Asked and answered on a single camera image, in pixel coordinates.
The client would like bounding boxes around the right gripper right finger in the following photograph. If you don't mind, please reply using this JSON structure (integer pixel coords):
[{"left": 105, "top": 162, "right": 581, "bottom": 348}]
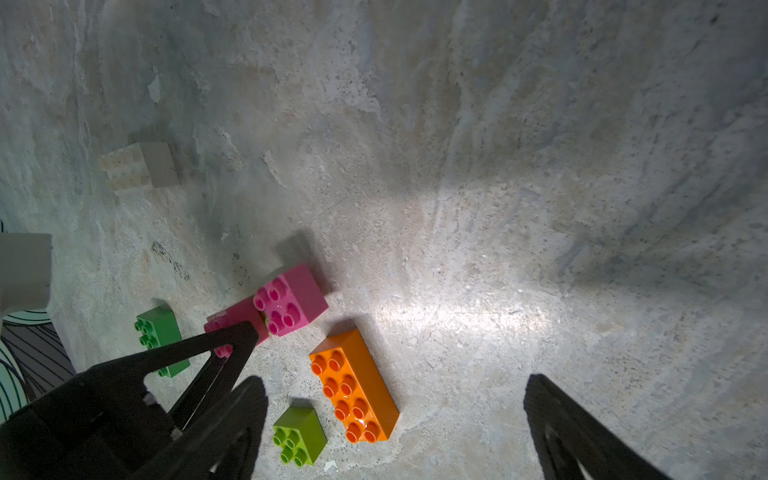
[{"left": 524, "top": 374, "right": 667, "bottom": 480}]

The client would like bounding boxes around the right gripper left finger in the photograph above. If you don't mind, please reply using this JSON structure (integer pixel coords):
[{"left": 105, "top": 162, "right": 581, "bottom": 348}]
[{"left": 131, "top": 376, "right": 268, "bottom": 479}]

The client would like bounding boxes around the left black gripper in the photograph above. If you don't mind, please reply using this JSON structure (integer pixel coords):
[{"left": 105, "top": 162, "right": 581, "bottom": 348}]
[{"left": 1, "top": 322, "right": 260, "bottom": 479}]

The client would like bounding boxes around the pink lego brick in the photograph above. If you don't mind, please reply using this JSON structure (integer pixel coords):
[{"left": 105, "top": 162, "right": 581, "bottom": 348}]
[
  {"left": 253, "top": 264, "right": 328, "bottom": 337},
  {"left": 203, "top": 295, "right": 271, "bottom": 360}
]

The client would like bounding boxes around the lime green long lego brick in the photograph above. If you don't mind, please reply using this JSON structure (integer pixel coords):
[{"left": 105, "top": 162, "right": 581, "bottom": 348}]
[{"left": 134, "top": 306, "right": 182, "bottom": 350}]

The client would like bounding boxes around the orange long lego brick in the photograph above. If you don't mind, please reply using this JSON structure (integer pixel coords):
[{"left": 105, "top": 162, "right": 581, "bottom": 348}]
[{"left": 309, "top": 329, "right": 399, "bottom": 444}]

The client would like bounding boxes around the white lego brick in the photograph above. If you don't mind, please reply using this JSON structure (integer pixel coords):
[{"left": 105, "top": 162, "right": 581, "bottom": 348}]
[{"left": 99, "top": 142, "right": 180, "bottom": 195}]

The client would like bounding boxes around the lime green small lego brick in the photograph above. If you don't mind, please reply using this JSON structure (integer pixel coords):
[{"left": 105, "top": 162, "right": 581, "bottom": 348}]
[{"left": 273, "top": 406, "right": 327, "bottom": 468}]

